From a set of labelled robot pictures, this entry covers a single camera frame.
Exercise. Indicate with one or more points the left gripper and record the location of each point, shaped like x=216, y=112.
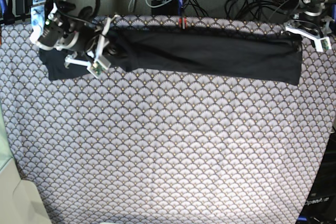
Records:
x=314, y=26

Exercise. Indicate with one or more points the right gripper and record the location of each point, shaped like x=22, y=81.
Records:
x=75, y=53

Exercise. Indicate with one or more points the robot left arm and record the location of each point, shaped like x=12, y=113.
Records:
x=310, y=6

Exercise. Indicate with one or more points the blue clamp left edge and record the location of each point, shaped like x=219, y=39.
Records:
x=8, y=17

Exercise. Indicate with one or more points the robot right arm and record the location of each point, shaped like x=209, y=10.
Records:
x=59, y=11

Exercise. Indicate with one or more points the dark grey T-shirt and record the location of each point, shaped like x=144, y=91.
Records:
x=269, y=58

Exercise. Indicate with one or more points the fan patterned tablecloth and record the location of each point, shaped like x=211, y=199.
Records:
x=166, y=147

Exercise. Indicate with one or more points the black OpenArm case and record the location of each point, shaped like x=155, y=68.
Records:
x=320, y=204

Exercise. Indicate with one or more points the orange table clamp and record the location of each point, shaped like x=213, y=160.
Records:
x=182, y=23

